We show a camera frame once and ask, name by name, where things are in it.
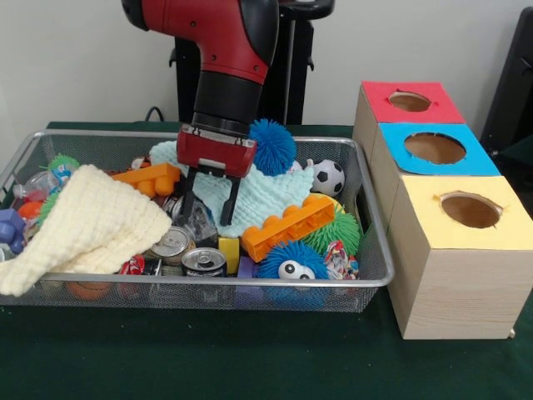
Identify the blue spiky ball with eyes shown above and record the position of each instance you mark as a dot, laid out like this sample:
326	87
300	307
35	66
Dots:
291	258

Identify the small soccer ball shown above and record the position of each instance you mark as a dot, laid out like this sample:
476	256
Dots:
328	178

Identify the shallow clear mesh bin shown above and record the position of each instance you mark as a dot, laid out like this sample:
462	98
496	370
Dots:
108	150

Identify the plain blue spiky ball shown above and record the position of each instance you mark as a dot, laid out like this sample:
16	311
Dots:
275	148

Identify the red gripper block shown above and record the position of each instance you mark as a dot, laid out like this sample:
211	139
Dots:
215	154

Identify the large green spiky ball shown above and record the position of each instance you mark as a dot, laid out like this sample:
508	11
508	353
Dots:
343	235

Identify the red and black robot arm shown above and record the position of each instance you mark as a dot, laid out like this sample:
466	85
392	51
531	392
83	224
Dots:
216	42

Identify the orange toy brick with studs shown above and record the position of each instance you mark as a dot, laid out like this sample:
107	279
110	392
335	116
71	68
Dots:
150	179

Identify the black drink can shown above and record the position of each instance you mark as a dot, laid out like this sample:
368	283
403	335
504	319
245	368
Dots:
204	261

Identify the crushed clear plastic bottle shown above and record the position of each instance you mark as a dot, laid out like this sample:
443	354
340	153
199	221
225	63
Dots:
206	225

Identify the dark green table cloth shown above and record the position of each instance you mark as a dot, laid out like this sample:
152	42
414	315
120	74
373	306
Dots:
250	358

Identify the wooden box with three holes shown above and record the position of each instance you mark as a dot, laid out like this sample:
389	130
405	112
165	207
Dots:
450	292

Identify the black upright panel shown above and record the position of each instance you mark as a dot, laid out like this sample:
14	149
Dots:
516	83

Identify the silver drink can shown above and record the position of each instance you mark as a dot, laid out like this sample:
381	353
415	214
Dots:
172	243

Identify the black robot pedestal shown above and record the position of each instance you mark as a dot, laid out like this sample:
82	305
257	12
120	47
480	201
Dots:
287	75

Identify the cream yellow knitted cloth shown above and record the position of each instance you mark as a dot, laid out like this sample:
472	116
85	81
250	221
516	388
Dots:
83	225

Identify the long orange toy brick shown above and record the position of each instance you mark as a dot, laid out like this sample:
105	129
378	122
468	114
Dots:
287	227

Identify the pale blue waffle cloth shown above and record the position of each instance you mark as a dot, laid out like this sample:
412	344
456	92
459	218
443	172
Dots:
275	192

